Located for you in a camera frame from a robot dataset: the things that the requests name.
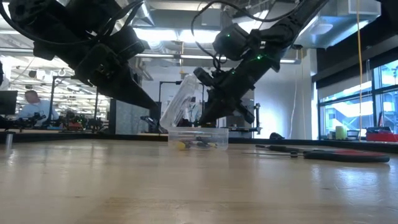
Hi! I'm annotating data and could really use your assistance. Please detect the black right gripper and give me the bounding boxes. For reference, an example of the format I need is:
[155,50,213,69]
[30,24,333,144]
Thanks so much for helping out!
[193,50,281,126]

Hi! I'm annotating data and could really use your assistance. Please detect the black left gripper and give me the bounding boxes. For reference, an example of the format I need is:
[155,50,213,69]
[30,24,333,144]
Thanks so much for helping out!
[34,18,159,110]

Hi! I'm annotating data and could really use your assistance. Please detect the clear plastic supply box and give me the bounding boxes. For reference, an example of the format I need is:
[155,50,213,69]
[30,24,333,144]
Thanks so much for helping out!
[159,73,230,152]

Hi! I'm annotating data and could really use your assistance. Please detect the red and black scissors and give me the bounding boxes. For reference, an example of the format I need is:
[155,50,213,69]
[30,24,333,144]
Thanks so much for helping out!
[241,148,391,164]

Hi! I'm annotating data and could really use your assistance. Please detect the red box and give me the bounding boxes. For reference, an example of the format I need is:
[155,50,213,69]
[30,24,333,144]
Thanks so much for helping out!
[365,126,398,142]

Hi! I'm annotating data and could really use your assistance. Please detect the black robot workstation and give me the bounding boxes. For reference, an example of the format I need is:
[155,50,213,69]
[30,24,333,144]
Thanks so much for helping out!
[247,101,262,135]

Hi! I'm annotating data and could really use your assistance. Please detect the grey partition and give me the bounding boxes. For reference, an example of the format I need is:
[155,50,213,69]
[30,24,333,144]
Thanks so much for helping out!
[109,98,150,135]

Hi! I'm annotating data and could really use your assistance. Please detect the person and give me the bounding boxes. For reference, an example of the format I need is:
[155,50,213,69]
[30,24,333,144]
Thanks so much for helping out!
[17,90,60,127]

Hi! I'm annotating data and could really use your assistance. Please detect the green cup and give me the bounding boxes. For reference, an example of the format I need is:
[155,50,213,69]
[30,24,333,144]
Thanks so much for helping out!
[335,124,348,141]

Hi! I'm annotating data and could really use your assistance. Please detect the black monitor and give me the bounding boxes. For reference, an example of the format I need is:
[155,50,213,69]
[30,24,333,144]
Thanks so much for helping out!
[0,90,19,115]

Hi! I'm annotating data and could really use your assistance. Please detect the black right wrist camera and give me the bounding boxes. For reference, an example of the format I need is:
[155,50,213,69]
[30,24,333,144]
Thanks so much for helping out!
[212,22,250,62]

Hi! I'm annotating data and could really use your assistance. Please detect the black right camera cable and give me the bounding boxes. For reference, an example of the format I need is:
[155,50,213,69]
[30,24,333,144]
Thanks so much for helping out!
[190,0,304,71]

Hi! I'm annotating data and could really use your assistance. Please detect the black aluminium table frame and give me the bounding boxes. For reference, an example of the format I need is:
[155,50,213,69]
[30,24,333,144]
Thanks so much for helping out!
[0,129,398,154]

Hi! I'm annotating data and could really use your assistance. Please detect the silver post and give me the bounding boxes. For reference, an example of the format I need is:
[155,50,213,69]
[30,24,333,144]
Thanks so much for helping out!
[5,131,14,151]

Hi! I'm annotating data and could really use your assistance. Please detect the yellow cable with plug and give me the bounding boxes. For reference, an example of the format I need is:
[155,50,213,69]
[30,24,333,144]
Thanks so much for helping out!
[356,0,363,141]

